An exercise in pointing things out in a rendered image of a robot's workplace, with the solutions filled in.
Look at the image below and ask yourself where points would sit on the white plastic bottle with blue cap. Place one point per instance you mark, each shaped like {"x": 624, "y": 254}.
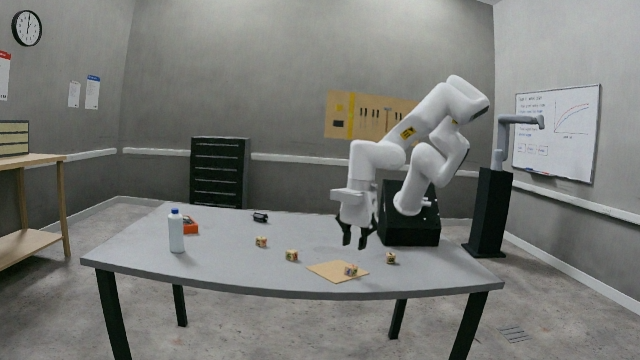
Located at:
{"x": 175, "y": 229}

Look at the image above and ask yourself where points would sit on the orange pocket multimeter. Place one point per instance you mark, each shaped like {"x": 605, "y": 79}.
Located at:
{"x": 190, "y": 226}

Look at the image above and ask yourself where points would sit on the tan square mat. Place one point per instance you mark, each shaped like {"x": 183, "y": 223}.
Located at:
{"x": 334, "y": 271}

